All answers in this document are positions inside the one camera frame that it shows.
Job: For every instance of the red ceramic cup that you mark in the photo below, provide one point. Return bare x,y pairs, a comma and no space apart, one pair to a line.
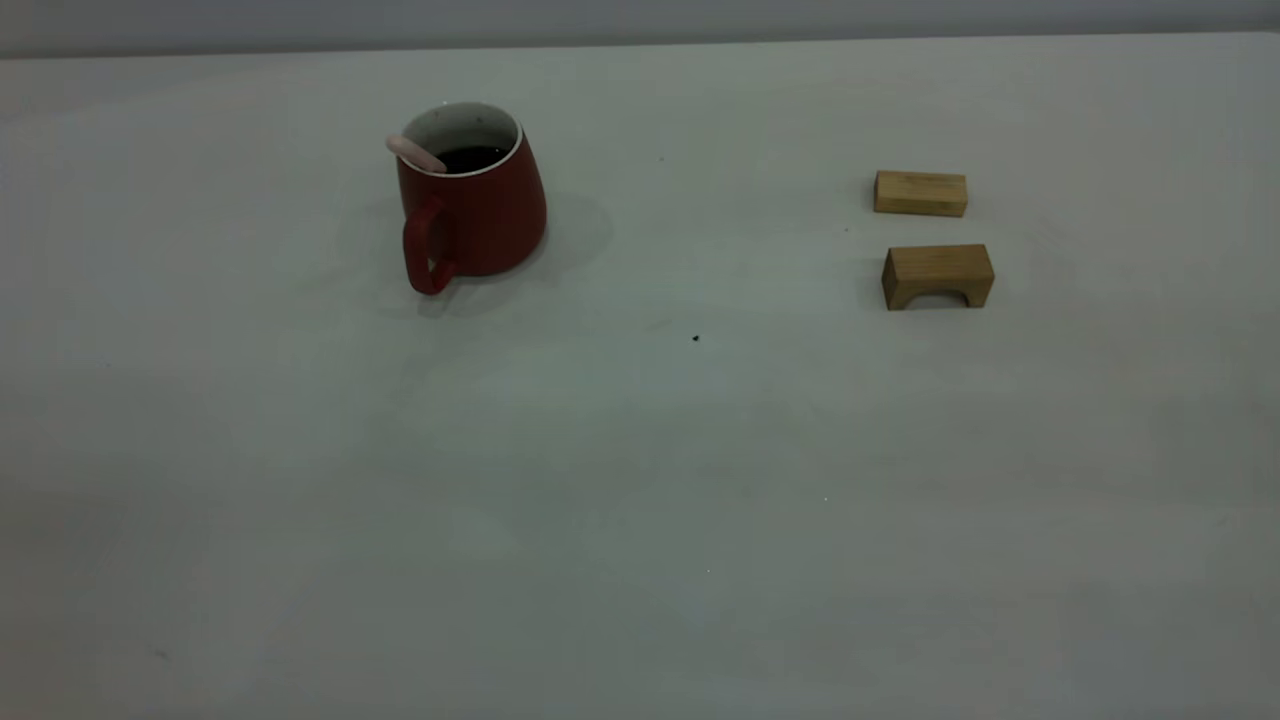
485,215

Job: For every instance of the arched wooden block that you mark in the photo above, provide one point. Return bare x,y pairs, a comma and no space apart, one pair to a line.
935,262

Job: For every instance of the flat rectangular wooden block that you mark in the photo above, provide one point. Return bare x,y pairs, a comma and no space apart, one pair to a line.
920,193

